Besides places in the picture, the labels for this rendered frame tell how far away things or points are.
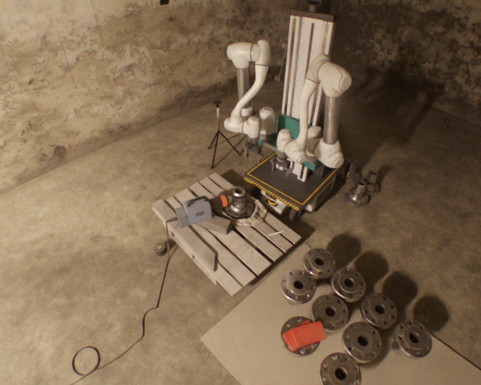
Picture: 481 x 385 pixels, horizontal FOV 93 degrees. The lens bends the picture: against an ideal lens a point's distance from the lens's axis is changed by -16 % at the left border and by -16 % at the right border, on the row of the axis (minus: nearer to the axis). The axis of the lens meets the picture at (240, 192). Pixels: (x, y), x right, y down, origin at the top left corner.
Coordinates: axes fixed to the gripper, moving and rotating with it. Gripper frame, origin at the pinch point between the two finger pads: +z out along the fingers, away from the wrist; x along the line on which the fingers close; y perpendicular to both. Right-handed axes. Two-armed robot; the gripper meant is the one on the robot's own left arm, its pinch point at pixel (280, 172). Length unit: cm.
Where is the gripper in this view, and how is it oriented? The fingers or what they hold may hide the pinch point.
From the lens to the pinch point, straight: 216.8
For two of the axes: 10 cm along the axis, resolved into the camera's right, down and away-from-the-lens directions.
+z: 0.0, 7.3, 6.9
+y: -6.7, 5.1, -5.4
